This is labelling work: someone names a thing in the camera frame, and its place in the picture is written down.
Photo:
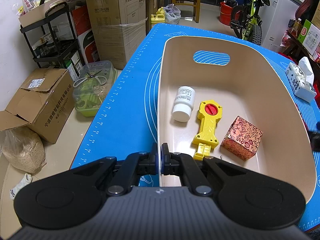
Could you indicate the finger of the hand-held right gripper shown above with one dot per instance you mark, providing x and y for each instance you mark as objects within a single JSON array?
[{"x": 316, "y": 141}]

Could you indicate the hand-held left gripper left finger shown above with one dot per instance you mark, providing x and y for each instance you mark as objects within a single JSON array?
[{"x": 153, "y": 161}]

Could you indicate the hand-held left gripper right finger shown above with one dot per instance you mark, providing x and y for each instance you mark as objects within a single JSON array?
[{"x": 167, "y": 161}]

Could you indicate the yellow toy with red dial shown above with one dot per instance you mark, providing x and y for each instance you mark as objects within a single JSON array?
[{"x": 207, "y": 127}]

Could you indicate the white pill bottle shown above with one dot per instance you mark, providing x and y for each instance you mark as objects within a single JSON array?
[{"x": 183, "y": 105}]

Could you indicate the red patterned gift box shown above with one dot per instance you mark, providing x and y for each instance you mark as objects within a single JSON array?
[{"x": 241, "y": 138}]

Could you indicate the beige plastic storage bin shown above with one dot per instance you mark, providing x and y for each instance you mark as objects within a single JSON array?
[{"x": 250, "y": 80}]

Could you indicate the white tissue box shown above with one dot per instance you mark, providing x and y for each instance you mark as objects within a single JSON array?
[{"x": 301, "y": 82}]

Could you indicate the blue silicone baking mat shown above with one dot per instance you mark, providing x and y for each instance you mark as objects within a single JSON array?
[{"x": 132, "y": 92}]

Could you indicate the green clear plastic cage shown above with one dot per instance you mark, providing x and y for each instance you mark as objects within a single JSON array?
[{"x": 92, "y": 97}]

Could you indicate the dark wooden side table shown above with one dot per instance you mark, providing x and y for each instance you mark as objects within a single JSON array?
[{"x": 296, "y": 43}]

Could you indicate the green white carton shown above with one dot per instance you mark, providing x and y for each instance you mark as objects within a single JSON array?
[{"x": 308, "y": 36}]

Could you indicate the drink bottle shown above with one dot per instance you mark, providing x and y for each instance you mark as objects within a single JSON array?
[{"x": 295, "y": 27}]

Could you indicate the wrapped cardboard box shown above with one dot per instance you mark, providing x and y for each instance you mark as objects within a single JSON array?
[{"x": 120, "y": 45}]

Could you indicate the torn cardboard box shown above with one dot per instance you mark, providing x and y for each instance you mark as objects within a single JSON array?
[{"x": 37, "y": 105}]

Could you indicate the bag of wood shavings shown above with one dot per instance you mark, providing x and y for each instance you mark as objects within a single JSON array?
[{"x": 23, "y": 152}]

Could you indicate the white sock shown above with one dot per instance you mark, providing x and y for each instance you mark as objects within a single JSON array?
[{"x": 20, "y": 186}]

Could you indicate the green black bicycle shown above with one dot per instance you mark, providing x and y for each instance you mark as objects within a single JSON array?
[{"x": 250, "y": 22}]

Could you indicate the red white appliance box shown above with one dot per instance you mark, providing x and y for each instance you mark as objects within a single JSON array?
[{"x": 86, "y": 37}]

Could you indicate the yellow plastic jug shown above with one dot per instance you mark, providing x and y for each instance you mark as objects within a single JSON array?
[{"x": 157, "y": 20}]

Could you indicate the clear plastic bag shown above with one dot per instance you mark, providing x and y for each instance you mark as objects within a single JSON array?
[{"x": 173, "y": 16}]

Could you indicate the black utility cart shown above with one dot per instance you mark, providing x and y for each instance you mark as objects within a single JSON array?
[{"x": 53, "y": 47}]

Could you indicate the red bucket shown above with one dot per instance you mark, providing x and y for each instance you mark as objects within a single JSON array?
[{"x": 226, "y": 13}]

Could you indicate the large taped cardboard box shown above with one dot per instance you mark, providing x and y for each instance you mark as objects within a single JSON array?
[{"x": 117, "y": 5}]

